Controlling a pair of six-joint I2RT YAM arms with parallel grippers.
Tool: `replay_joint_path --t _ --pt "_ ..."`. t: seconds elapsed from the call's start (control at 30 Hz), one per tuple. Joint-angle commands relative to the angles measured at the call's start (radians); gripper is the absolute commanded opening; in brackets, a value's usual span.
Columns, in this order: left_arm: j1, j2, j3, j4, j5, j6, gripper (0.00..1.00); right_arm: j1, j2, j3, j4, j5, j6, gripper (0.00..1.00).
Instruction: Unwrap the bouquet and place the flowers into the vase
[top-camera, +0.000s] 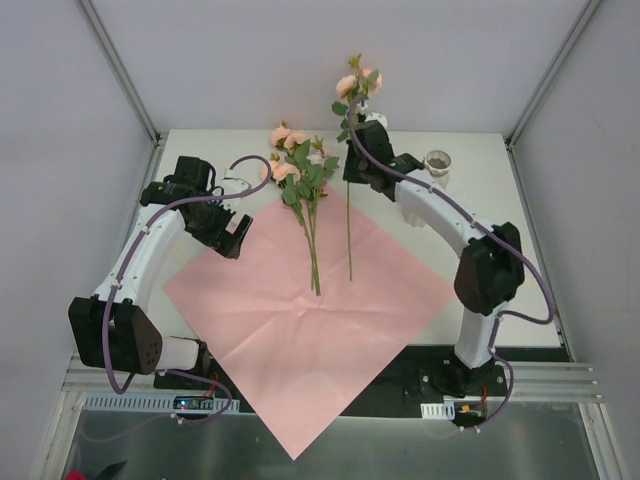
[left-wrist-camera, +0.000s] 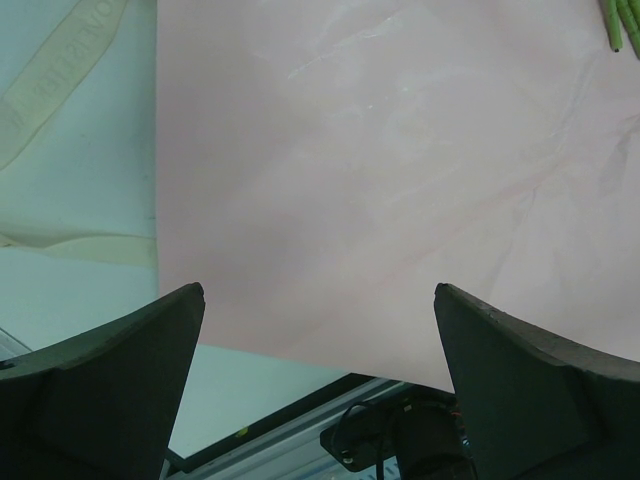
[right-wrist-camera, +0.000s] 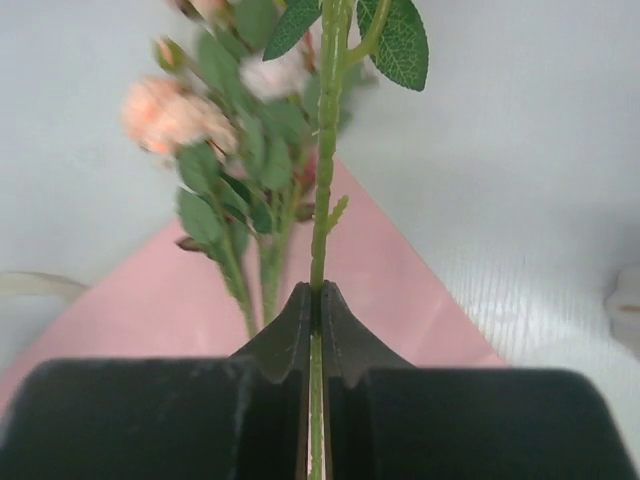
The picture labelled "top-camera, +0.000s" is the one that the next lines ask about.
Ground single pink rose stem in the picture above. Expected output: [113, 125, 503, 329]
[331, 53, 384, 282]

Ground pink flowers with green leaves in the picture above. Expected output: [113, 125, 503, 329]
[261, 122, 340, 296]

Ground pink paper wrapping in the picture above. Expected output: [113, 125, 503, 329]
[164, 191, 453, 458]

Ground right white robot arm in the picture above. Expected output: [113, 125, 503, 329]
[343, 120, 524, 395]

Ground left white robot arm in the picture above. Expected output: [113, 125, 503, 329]
[68, 156, 252, 389]

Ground white ribbed ceramic vase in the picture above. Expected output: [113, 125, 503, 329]
[402, 148, 453, 228]

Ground red object at bottom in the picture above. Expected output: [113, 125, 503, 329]
[63, 470, 87, 480]

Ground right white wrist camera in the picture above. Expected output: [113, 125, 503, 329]
[356, 104, 388, 129]

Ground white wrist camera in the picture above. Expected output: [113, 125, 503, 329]
[216, 168, 252, 200]
[356, 104, 388, 129]

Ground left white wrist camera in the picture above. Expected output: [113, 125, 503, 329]
[216, 168, 252, 200]

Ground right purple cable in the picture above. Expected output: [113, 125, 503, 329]
[348, 94, 557, 361]

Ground purple cable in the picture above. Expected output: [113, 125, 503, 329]
[102, 155, 274, 396]
[348, 94, 557, 361]

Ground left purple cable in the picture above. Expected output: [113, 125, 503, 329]
[102, 155, 274, 396]

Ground left aluminium frame post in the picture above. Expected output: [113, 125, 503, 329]
[74, 0, 162, 146]

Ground aluminium frame post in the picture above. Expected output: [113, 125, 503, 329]
[74, 0, 162, 146]
[505, 0, 605, 152]

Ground left white cable duct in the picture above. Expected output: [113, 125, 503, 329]
[84, 393, 240, 415]

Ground white cable duct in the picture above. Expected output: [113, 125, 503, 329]
[84, 393, 240, 415]
[420, 400, 486, 421]

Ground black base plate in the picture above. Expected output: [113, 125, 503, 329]
[153, 345, 569, 418]

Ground right aluminium frame post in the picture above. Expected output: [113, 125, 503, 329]
[505, 0, 605, 152]

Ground right white cable duct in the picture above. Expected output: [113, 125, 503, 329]
[420, 400, 486, 421]

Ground aluminium front rail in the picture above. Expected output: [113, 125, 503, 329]
[61, 353, 605, 403]

